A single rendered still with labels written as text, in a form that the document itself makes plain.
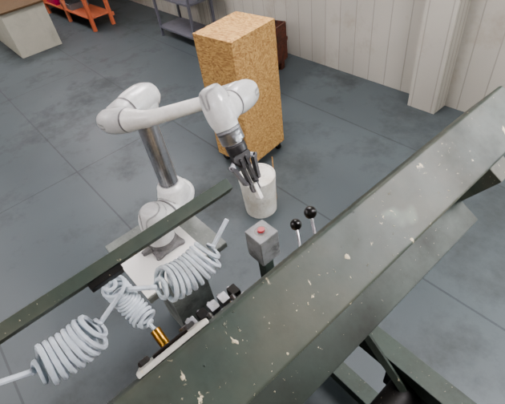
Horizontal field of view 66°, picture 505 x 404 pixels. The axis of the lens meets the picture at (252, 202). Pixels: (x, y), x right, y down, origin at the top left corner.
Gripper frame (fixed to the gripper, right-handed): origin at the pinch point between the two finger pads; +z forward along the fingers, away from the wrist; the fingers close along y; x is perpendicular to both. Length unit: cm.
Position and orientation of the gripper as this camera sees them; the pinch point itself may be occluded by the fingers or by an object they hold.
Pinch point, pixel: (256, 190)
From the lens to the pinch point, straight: 147.4
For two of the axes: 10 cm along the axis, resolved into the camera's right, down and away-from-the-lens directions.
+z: 4.0, 8.4, 3.7
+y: 7.3, -5.4, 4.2
